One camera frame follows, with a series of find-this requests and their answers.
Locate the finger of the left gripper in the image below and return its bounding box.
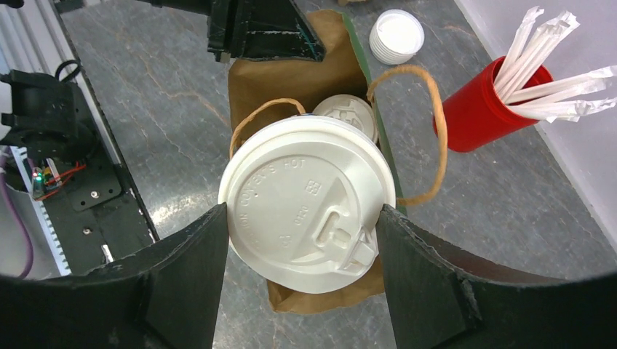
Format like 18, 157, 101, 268
207, 0, 326, 62

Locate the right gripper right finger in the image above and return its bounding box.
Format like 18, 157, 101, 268
376, 205, 616, 348

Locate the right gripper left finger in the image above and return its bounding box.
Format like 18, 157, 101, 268
1, 204, 228, 348

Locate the white cup lid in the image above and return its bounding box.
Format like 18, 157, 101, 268
312, 94, 379, 143
218, 115, 396, 294

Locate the green box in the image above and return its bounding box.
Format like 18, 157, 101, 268
341, 13, 402, 198

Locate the brown paper bag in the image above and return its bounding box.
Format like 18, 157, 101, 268
228, 10, 449, 315

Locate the stack of white lids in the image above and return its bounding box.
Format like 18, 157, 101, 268
369, 9, 425, 65

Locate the red straw holder cup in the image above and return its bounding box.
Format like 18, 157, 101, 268
442, 57, 538, 153

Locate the bundle of wrapped straws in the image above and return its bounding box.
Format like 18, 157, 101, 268
493, 6, 616, 123

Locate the white cable duct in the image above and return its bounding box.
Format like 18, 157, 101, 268
9, 146, 71, 276

